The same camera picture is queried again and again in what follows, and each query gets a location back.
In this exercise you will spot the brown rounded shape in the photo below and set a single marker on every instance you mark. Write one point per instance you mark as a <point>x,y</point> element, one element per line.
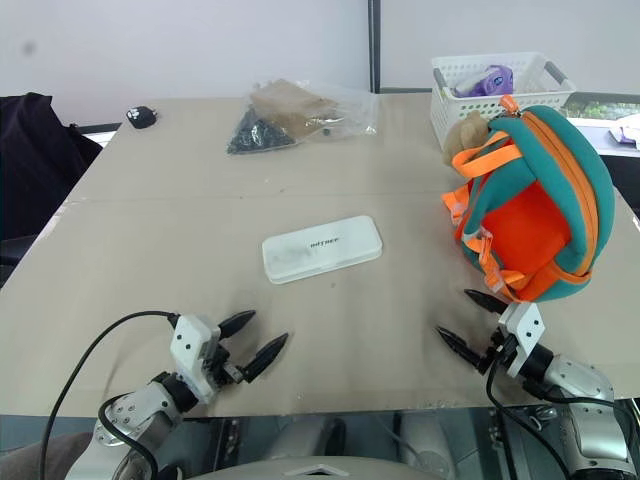
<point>40,457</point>

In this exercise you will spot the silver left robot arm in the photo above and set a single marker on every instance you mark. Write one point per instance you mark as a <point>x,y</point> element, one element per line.
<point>140,405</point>

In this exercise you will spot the clear plastic bag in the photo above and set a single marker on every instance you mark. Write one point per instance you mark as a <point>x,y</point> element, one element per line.
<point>350,107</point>

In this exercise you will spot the tan plush toy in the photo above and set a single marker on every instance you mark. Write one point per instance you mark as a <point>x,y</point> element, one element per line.
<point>467,135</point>

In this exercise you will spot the white and purple wrapper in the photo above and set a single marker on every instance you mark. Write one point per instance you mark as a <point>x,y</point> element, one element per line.
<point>625,136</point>

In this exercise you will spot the dark vertical wall post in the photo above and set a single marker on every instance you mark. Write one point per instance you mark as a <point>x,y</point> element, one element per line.
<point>374,45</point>

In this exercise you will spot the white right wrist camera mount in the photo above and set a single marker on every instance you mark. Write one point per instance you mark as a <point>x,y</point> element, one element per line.
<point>525,330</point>

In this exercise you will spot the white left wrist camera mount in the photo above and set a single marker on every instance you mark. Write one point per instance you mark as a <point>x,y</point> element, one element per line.
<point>190,345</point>

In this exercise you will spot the purple and white packet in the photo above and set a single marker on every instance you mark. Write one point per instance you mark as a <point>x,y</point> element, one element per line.
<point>492,80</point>

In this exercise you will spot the small black paw-print object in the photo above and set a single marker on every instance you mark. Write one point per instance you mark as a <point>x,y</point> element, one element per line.
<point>142,117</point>

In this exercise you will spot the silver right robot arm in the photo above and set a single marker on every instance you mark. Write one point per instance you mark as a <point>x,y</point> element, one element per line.
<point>580,380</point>

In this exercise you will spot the pouch of black beads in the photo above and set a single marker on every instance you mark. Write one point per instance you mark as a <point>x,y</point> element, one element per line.
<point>257,132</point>

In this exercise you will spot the silver robot torso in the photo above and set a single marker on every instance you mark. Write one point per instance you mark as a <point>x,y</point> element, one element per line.
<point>320,469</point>

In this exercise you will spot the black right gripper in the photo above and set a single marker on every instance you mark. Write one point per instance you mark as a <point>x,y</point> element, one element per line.
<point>497,352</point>

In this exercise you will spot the white plastic basket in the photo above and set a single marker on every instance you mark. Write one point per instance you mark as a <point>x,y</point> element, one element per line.
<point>450,107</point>

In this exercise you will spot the teal and orange backpack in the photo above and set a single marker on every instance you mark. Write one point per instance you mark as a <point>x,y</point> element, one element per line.
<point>550,145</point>

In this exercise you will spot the white pencil case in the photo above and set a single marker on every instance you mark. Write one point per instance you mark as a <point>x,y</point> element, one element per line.
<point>320,250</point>

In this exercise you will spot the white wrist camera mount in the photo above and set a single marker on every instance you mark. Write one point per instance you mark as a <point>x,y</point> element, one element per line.
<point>525,330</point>
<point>190,345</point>

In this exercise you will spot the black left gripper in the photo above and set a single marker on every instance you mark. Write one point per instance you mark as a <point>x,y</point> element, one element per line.
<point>222,370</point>

